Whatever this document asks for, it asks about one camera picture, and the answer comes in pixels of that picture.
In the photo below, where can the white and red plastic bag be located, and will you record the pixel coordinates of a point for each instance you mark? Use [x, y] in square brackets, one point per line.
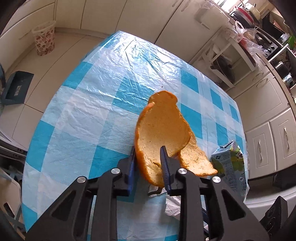
[239, 30]

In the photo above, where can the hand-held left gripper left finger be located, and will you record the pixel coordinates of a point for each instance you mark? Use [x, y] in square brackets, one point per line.
[132, 171]

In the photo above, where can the blue cardboard box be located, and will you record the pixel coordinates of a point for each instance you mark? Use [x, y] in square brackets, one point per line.
[17, 88]

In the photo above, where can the orange peel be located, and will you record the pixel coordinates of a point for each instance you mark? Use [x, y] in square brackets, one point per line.
[161, 129]

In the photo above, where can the white cabinet drawer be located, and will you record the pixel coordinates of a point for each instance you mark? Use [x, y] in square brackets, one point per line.
[286, 139]
[261, 150]

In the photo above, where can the large clear plastic bag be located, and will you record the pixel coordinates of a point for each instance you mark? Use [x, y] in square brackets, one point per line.
[254, 44]

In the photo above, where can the black toaster oven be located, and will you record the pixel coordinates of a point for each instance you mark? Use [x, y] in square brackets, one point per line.
[266, 41]

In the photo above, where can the table with blue checked cover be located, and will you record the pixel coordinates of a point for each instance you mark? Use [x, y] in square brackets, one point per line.
[92, 104]

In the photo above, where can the juice carton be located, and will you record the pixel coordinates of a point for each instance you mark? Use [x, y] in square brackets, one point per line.
[229, 164]

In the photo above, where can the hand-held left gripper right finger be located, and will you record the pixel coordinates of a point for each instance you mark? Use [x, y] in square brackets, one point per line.
[165, 171]

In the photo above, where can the hanging beige cloth bag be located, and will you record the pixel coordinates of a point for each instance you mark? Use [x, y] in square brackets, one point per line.
[210, 14]

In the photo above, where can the white kitchen base cabinets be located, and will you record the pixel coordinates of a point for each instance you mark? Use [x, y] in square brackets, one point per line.
[138, 14]

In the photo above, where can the floral waste basket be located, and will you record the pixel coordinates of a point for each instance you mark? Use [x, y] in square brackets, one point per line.
[44, 39]

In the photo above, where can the teal folding frame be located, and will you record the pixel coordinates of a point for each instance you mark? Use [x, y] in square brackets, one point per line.
[13, 217]

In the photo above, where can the white paper napkin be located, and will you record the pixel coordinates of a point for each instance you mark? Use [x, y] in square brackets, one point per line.
[172, 208]

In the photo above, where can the white rolling shelf cart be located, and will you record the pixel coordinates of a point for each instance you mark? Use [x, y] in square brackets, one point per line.
[240, 58]

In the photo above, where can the black frying pan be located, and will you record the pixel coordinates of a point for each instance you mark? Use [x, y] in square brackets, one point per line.
[225, 68]

